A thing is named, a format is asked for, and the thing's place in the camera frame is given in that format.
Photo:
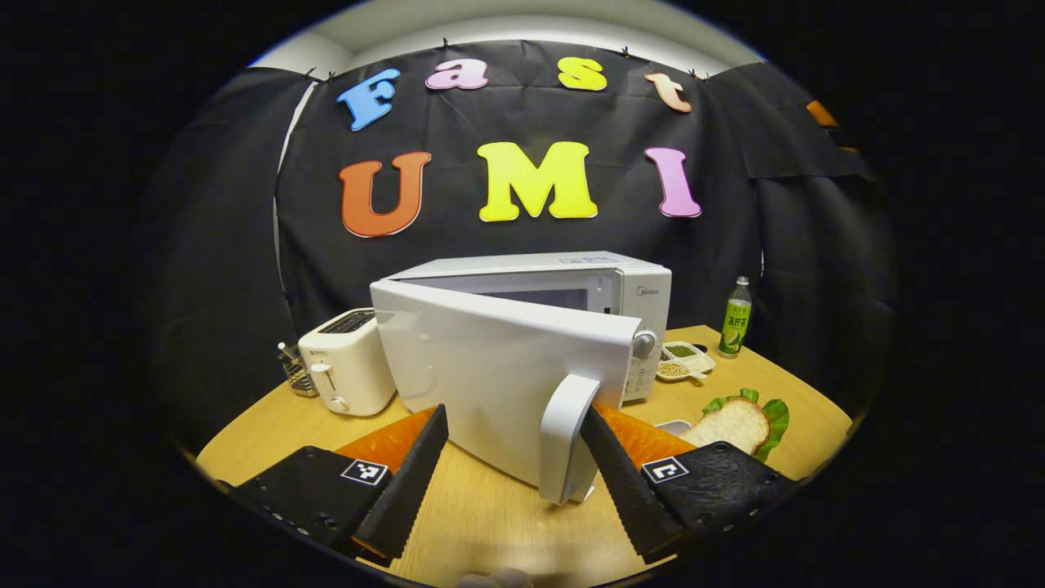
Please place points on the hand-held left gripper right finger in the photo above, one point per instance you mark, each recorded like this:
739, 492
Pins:
624, 490

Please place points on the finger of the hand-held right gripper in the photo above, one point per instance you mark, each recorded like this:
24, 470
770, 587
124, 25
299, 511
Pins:
820, 113

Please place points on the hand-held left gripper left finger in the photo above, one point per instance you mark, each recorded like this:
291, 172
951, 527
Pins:
408, 482

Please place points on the sandwich with lettuce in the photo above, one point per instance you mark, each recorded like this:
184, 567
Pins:
731, 425

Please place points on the white microwave oven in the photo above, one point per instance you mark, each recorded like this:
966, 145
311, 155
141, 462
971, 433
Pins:
490, 367

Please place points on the small white rectangular tray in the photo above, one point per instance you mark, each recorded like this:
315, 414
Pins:
673, 425

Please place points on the white toaster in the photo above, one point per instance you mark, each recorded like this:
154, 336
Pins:
351, 367

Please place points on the white divided bean dish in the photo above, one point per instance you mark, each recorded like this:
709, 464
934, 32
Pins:
686, 359

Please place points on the green label drink bottle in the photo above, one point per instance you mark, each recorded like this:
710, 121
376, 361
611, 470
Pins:
735, 327

